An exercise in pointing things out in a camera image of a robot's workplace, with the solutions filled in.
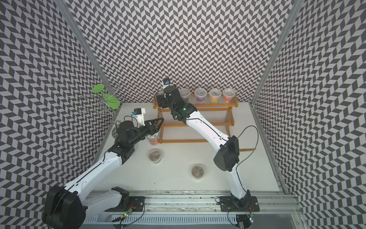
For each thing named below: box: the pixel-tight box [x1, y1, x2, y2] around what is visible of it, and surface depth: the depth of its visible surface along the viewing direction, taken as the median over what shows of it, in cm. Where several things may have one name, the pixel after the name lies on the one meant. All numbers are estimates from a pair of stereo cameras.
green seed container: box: [148, 149, 162, 165], surface depth 86 cm
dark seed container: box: [194, 87, 207, 104], surface depth 79 cm
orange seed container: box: [209, 88, 222, 104], surface depth 79 cm
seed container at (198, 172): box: [191, 165, 205, 181], surface depth 80 cm
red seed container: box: [223, 88, 236, 104], surface depth 79 cm
